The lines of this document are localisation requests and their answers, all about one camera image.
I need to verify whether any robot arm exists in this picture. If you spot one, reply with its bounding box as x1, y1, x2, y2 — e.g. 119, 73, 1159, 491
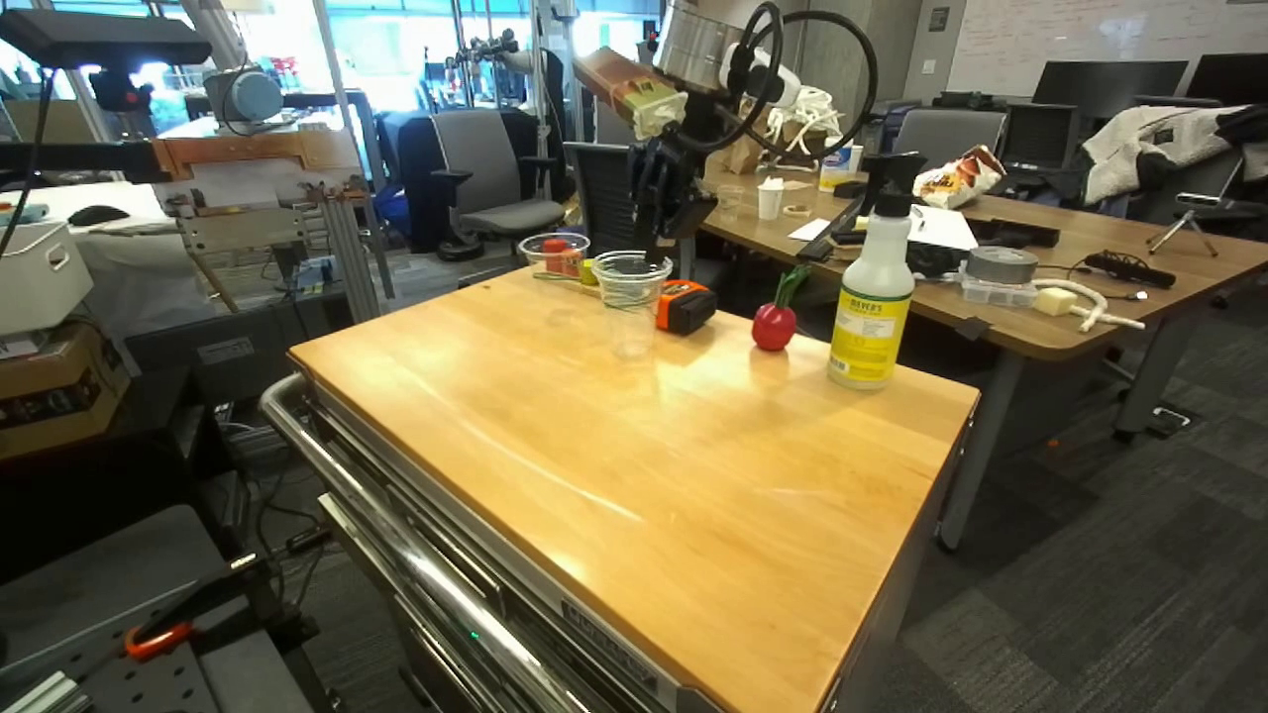
573, 0, 879, 252

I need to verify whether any grey office chair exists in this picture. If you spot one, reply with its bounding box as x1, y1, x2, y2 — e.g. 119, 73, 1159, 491
428, 111, 564, 259

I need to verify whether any snack bag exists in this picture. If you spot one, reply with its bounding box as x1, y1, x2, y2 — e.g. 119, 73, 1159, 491
912, 148, 1005, 210

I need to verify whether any white cable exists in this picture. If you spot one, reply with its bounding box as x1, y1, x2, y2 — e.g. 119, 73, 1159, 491
1028, 273, 1149, 338

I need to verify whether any red toy pepper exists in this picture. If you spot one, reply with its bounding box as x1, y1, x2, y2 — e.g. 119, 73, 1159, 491
749, 264, 809, 353

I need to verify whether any white yellow spray bottle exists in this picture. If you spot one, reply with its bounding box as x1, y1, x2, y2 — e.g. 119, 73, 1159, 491
828, 154, 925, 388

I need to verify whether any grey tape roll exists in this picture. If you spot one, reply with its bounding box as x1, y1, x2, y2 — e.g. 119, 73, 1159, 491
959, 246, 1040, 290

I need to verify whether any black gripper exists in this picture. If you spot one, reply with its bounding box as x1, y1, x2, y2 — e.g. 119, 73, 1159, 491
634, 140, 717, 246

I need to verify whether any white small cup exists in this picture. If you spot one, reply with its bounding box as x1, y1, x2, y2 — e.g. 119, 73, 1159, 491
758, 177, 785, 223

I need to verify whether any clear plastic cup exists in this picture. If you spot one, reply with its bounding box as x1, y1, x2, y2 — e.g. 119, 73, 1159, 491
518, 228, 592, 281
592, 248, 675, 308

